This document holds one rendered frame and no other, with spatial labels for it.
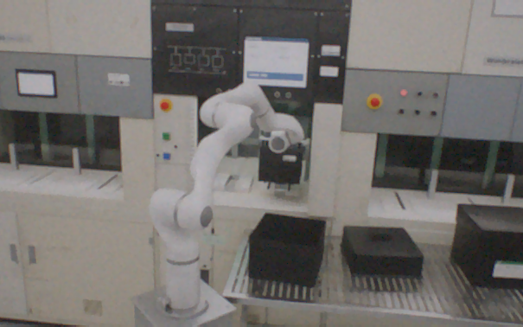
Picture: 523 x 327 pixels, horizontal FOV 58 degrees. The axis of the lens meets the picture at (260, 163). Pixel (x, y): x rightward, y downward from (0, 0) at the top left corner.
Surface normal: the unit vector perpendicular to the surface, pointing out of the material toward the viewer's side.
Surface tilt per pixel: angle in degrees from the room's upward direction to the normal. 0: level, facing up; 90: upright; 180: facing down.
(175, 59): 90
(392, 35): 90
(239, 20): 90
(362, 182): 90
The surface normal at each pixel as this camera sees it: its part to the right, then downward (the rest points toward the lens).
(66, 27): -0.11, 0.29
